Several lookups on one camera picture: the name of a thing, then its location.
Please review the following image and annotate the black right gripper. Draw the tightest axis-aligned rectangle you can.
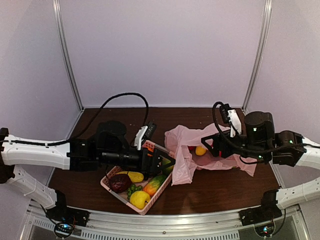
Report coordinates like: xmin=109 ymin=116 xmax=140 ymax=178
xmin=201 ymin=129 xmax=269 ymax=162

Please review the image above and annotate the yellow green pear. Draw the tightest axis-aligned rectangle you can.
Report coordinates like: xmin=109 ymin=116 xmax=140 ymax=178
xmin=195 ymin=146 xmax=207 ymax=156

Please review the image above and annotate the pink plastic bag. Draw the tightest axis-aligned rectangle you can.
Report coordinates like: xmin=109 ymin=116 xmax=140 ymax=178
xmin=164 ymin=123 xmax=257 ymax=186

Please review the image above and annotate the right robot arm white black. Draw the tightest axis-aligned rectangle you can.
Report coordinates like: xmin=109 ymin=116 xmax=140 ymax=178
xmin=201 ymin=111 xmax=320 ymax=221

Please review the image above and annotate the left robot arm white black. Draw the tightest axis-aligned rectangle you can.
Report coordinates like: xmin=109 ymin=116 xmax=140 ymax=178
xmin=0 ymin=120 xmax=176 ymax=222

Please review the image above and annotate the orange fruit in bag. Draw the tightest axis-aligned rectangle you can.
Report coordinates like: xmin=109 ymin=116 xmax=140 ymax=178
xmin=146 ymin=147 xmax=154 ymax=157

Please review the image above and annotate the pink plastic basket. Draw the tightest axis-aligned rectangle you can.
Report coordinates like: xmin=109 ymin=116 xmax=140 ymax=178
xmin=100 ymin=139 xmax=176 ymax=216

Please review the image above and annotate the green orange mango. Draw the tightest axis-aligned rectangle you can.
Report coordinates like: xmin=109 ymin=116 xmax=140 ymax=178
xmin=143 ymin=174 xmax=167 ymax=197

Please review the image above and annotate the yellow starfruit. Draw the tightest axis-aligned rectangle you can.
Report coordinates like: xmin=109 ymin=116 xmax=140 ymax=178
xmin=116 ymin=171 xmax=145 ymax=183

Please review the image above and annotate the green grape bunch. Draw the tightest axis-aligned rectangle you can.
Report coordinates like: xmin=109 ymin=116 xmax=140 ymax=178
xmin=126 ymin=184 xmax=143 ymax=201

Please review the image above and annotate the dark purple mangosteen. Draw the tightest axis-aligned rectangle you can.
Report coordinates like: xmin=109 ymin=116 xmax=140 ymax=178
xmin=108 ymin=173 xmax=132 ymax=194

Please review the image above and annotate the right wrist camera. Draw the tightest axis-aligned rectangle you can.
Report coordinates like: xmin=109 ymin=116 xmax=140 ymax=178
xmin=219 ymin=103 xmax=242 ymax=138

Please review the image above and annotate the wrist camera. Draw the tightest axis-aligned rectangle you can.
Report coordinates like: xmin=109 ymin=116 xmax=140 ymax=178
xmin=219 ymin=103 xmax=242 ymax=138
xmin=133 ymin=121 xmax=157 ymax=151

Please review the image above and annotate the right black cable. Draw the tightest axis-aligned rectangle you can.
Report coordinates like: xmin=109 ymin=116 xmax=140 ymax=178
xmin=211 ymin=100 xmax=266 ymax=163

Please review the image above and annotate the black cable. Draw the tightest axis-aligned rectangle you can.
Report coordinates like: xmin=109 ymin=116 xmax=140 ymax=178
xmin=211 ymin=100 xmax=266 ymax=163
xmin=0 ymin=92 xmax=150 ymax=148

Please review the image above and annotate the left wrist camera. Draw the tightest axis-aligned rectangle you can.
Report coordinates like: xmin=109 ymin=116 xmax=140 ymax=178
xmin=133 ymin=121 xmax=157 ymax=151

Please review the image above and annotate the left black cable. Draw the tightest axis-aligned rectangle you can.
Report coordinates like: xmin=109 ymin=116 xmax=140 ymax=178
xmin=0 ymin=92 xmax=150 ymax=148

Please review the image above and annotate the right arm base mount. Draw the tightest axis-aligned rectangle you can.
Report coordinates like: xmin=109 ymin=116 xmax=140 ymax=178
xmin=238 ymin=189 xmax=283 ymax=239

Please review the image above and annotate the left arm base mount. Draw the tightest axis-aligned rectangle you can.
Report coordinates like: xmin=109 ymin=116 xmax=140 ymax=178
xmin=41 ymin=206 xmax=90 ymax=240

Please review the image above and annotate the front aluminium rail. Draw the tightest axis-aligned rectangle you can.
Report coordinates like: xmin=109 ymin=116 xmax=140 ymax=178
xmin=18 ymin=200 xmax=311 ymax=240

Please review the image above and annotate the right aluminium frame post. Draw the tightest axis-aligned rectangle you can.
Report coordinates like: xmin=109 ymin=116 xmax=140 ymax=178
xmin=241 ymin=0 xmax=273 ymax=113

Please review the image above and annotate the aluminium frame post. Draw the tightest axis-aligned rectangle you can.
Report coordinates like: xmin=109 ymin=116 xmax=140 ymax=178
xmin=52 ymin=0 xmax=84 ymax=112
xmin=241 ymin=0 xmax=273 ymax=113

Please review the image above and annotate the left aluminium frame post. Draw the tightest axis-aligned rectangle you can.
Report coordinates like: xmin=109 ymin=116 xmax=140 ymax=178
xmin=52 ymin=0 xmax=84 ymax=112

